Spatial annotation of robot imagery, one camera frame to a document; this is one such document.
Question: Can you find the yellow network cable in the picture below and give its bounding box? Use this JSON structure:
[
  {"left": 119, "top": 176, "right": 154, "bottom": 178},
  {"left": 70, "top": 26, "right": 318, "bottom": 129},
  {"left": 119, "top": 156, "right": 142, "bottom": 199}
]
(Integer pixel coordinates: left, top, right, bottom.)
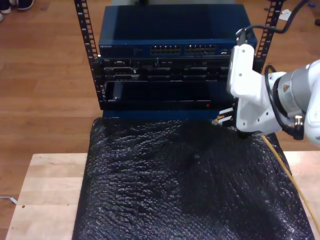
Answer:
[{"left": 211, "top": 114, "right": 320, "bottom": 227}]

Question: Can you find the black rack drawer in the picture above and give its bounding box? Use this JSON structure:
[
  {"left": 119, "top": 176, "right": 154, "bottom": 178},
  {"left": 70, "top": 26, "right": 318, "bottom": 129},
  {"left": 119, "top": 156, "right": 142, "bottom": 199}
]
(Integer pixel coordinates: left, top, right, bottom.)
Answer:
[{"left": 103, "top": 80, "right": 237, "bottom": 111}]

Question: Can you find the black rack server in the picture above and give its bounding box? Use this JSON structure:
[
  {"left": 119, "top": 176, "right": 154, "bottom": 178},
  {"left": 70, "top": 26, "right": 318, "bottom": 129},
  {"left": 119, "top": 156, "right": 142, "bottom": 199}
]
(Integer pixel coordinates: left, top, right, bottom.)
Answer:
[{"left": 91, "top": 56, "right": 233, "bottom": 82}]

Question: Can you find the black bubble wrap mat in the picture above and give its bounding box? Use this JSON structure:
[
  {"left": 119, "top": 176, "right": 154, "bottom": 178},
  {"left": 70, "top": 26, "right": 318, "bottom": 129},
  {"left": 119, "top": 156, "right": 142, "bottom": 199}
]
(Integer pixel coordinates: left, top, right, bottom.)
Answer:
[{"left": 71, "top": 116, "right": 316, "bottom": 240}]

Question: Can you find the white crumpled paper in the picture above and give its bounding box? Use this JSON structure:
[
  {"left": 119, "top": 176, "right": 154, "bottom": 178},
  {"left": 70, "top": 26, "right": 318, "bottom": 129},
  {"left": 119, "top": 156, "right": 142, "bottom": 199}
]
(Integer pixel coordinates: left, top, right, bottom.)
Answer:
[{"left": 278, "top": 9, "right": 293, "bottom": 22}]

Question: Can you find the black shoe white sole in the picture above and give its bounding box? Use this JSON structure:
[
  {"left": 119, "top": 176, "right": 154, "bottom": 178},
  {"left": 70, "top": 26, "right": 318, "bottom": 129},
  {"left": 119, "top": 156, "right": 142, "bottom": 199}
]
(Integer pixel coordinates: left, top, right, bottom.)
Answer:
[
  {"left": 16, "top": 0, "right": 35, "bottom": 11},
  {"left": 0, "top": 0, "right": 13, "bottom": 15}
]

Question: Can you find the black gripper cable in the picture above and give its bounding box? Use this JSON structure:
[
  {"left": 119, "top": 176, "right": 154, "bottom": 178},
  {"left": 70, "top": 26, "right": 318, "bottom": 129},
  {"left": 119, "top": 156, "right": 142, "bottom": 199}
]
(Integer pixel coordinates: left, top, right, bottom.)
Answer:
[{"left": 264, "top": 64, "right": 306, "bottom": 141}]

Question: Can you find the black camera cable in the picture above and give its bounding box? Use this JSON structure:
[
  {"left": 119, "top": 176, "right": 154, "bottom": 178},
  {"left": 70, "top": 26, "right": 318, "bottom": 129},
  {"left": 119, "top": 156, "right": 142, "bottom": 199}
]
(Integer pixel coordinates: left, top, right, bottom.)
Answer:
[{"left": 235, "top": 0, "right": 311, "bottom": 46}]

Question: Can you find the blue network switch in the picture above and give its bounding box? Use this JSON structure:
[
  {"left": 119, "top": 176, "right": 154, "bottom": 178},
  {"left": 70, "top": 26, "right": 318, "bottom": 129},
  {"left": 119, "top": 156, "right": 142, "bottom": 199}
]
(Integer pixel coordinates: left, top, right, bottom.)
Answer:
[{"left": 98, "top": 4, "right": 258, "bottom": 59}]

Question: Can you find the black metal rack frame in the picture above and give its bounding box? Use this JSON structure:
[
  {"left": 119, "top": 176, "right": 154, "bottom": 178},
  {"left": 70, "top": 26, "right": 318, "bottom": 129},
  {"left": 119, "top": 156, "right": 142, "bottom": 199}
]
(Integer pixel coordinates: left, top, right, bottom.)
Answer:
[{"left": 73, "top": 0, "right": 285, "bottom": 111}]

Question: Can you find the grey flat cable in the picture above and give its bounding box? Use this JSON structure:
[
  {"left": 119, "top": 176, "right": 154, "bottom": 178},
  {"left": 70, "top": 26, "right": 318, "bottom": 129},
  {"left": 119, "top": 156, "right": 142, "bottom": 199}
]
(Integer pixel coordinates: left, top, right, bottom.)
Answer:
[{"left": 0, "top": 195, "right": 19, "bottom": 205}]

